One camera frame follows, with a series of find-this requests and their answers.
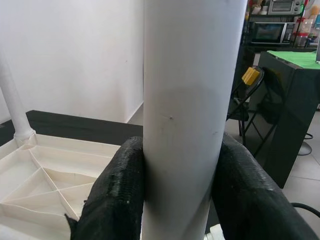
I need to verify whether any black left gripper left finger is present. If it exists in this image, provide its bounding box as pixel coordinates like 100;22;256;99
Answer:
64;135;146;240

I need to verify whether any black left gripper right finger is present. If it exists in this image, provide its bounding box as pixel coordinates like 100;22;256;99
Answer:
211;131;320;240

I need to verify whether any white threaded plastic table leg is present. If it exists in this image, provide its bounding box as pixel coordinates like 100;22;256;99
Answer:
0;46;36;148
141;0;247;240

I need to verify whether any white round stand base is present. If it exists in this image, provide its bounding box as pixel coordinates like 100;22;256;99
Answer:
298;141;313;156

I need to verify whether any white plastic table top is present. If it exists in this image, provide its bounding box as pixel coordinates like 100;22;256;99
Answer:
0;133;123;240

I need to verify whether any black folding chair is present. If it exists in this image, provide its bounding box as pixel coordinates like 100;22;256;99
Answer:
226;67;285;157

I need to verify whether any black cabinet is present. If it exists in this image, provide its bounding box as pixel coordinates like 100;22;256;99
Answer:
257;51;320;190

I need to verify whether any yellow block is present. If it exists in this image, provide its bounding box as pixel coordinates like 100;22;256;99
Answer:
241;66;260;86

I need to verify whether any green cloth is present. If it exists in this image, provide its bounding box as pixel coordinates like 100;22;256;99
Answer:
266;48;320;70

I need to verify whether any silver microwave oven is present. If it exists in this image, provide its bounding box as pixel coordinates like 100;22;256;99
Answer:
249;21;296;46

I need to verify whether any clear jar red lid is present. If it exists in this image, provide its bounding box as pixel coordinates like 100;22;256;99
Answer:
297;17;313;35

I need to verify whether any silver toaster oven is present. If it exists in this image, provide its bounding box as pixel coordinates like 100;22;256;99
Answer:
267;0;302;15

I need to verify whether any black floor cable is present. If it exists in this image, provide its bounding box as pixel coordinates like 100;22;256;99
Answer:
291;201;320;218

